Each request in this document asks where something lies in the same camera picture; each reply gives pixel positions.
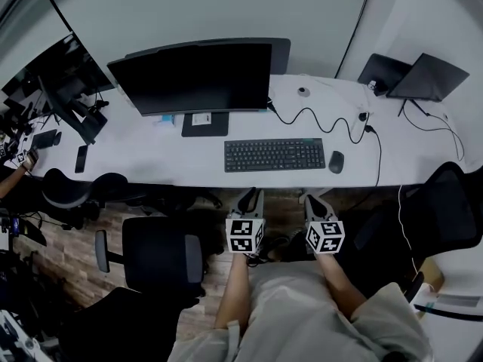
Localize black wall cable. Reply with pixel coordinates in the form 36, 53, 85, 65
334, 0, 375, 79

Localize person's light grey shirt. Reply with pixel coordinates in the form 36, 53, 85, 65
168, 260, 433, 362

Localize small dark grey desk divider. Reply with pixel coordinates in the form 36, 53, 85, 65
357, 53, 413, 97

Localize cardboard box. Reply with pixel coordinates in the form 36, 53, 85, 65
411, 258, 445, 293

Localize black office chair grey armrests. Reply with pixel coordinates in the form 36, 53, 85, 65
56, 215, 207, 362

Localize long white hanging cable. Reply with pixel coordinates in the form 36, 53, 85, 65
398, 185, 420, 278

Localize large black desktop monitor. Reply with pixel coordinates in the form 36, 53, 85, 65
106, 42, 273, 138

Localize black computer mouse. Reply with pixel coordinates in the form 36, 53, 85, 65
328, 150, 345, 175

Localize black keyboard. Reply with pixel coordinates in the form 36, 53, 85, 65
223, 137, 327, 173

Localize black mesh office chair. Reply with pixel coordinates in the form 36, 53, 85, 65
337, 161, 478, 301

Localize person's left forearm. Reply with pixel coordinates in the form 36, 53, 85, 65
214, 253, 251, 330

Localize person's right forearm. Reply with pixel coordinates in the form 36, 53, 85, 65
318, 253, 368, 322

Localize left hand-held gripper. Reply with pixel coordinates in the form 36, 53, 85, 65
225, 187, 266, 256

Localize black monitor on wire stand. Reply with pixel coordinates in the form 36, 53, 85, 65
385, 52, 471, 118

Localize white desk leg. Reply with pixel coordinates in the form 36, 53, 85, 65
300, 187, 333, 205

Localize thin black monitor cable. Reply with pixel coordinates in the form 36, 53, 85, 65
401, 100, 466, 161

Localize wavy black power cable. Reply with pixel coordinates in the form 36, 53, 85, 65
269, 103, 370, 146

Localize black cable with angled plug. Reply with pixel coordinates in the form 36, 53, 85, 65
364, 124, 383, 188

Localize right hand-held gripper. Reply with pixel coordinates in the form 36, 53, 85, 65
304, 195, 346, 256

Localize black monitor with heavy base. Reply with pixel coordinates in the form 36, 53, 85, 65
37, 75, 109, 146

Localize black smartphone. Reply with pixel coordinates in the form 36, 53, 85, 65
74, 145, 89, 174

